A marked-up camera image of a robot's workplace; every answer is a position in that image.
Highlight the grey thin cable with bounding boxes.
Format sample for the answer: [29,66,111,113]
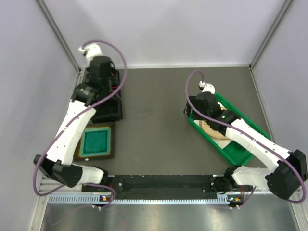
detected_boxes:
[134,108,154,120]

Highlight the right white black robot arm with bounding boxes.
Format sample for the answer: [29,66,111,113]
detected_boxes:
[184,82,308,203]

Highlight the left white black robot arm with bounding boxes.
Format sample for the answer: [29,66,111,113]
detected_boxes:
[33,40,123,191]

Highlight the beige painted ceramic plate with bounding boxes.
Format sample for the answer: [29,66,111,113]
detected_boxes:
[199,120,228,140]

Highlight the black compartment organizer bin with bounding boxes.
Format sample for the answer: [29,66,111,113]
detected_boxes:
[91,67,123,123]

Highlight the white square board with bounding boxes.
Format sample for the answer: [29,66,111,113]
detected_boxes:
[194,120,231,149]

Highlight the green plastic tray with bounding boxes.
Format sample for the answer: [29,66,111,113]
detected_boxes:
[188,93,271,165]

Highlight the teal sponge on black tray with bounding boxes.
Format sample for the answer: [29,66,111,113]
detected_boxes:
[73,122,115,162]

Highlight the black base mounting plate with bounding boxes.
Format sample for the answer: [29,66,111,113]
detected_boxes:
[81,175,253,193]

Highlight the grey slotted cable duct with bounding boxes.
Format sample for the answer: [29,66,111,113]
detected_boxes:
[48,194,242,205]

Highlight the aluminium front frame rail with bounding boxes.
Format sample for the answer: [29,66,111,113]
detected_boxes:
[38,177,270,194]

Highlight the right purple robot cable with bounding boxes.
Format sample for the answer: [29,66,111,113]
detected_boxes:
[185,70,306,209]

